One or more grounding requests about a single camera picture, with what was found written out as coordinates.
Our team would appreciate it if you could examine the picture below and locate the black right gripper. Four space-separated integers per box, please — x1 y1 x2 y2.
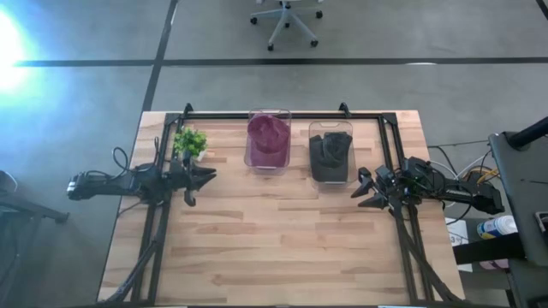
350 164 406 210

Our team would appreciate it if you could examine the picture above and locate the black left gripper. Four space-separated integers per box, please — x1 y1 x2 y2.
169 157 217 207

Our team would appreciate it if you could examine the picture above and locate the dark grey baseball cap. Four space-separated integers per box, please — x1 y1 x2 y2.
308 135 348 183
321 131 354 169

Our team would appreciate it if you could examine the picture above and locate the maroon baseball cap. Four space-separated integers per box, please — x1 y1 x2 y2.
247 149 288 169
247 114 291 154

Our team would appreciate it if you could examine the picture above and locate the clear plastic bin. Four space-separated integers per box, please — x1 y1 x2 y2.
243 109 293 176
307 120 357 186

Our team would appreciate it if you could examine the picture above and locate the green plant in white pot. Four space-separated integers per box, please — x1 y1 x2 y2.
173 127 210 163

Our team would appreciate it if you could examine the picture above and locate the white box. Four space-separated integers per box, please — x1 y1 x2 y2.
444 216 474 273

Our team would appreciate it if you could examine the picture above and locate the white wipes canister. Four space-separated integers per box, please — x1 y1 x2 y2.
476 215 519 240

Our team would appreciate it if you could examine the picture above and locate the black tube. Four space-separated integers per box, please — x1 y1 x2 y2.
507 115 548 151

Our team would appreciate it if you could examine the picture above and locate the grey office chair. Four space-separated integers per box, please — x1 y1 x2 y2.
250 0 325 52

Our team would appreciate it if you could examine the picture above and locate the dark metal stand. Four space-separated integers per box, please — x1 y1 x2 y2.
0 170 70 308

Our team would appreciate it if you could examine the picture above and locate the white cable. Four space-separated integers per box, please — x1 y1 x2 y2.
427 158 457 173

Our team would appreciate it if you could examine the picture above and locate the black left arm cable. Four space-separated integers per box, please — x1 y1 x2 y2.
111 146 130 175

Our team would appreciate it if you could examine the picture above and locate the black aluminium table frame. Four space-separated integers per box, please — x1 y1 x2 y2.
104 102 466 307

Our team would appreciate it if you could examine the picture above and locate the yellow cable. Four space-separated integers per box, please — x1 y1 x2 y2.
464 168 501 184

